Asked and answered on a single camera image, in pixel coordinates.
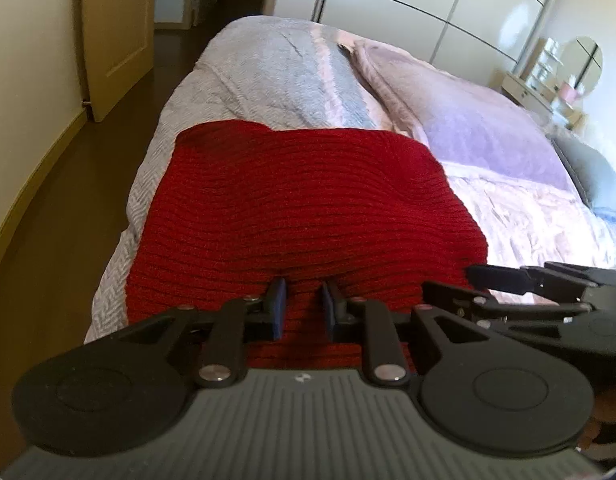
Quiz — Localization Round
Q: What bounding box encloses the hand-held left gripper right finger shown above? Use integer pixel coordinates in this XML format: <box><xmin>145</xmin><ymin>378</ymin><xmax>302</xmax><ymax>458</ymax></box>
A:
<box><xmin>322</xmin><ymin>280</ymin><xmax>489</xmax><ymax>386</ymax></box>

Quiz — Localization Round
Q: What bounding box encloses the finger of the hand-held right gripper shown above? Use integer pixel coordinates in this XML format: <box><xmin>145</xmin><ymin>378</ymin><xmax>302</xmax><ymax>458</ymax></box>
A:
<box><xmin>422</xmin><ymin>281</ymin><xmax>595</xmax><ymax>331</ymax></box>
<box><xmin>466</xmin><ymin>261</ymin><xmax>616</xmax><ymax>295</ymax></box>

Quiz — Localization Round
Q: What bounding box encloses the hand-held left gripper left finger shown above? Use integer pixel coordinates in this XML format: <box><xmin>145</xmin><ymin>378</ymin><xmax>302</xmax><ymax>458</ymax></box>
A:
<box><xmin>118</xmin><ymin>278</ymin><xmax>289</xmax><ymax>388</ymax></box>

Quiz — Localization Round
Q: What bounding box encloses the red patterned knit sweater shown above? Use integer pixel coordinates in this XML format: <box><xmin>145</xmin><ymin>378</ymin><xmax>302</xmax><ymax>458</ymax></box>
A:
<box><xmin>124</xmin><ymin>120</ymin><xmax>490</xmax><ymax>373</ymax></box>

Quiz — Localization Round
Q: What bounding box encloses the person's right hand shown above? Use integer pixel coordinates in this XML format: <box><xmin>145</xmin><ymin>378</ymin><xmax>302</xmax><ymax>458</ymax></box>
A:
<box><xmin>585</xmin><ymin>402</ymin><xmax>616</xmax><ymax>458</ymax></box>

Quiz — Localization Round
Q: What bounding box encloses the grey square pillow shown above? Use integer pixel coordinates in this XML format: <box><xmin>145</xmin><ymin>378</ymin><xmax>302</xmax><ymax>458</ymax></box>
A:
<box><xmin>553</xmin><ymin>135</ymin><xmax>616</xmax><ymax>221</ymax></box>

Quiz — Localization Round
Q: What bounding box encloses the purple fleece blanket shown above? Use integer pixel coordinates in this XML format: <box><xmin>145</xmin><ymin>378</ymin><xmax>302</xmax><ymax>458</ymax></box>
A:
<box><xmin>350</xmin><ymin>40</ymin><xmax>576</xmax><ymax>193</ymax></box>

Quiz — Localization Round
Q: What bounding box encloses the white vanity table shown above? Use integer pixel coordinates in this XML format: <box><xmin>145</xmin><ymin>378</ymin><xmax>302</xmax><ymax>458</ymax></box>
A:
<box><xmin>500</xmin><ymin>71</ymin><xmax>584</xmax><ymax>126</ymax></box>

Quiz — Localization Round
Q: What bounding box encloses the white cosmetics shelf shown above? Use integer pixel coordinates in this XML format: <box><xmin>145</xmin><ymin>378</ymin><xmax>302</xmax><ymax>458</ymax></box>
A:
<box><xmin>530</xmin><ymin>37</ymin><xmax>561</xmax><ymax>88</ymax></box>

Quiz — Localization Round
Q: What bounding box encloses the round vanity mirror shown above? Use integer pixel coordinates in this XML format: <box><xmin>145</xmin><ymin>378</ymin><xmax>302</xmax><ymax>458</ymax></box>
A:
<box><xmin>558</xmin><ymin>36</ymin><xmax>604</xmax><ymax>98</ymax></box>

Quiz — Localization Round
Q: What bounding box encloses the white glossy wardrobe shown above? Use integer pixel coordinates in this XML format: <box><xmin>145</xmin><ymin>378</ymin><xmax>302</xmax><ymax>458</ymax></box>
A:
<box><xmin>310</xmin><ymin>0</ymin><xmax>564</xmax><ymax>91</ymax></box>

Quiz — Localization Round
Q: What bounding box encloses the wooden door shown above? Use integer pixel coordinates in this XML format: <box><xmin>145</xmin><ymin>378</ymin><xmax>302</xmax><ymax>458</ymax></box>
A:
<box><xmin>80</xmin><ymin>0</ymin><xmax>156</xmax><ymax>123</ymax></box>

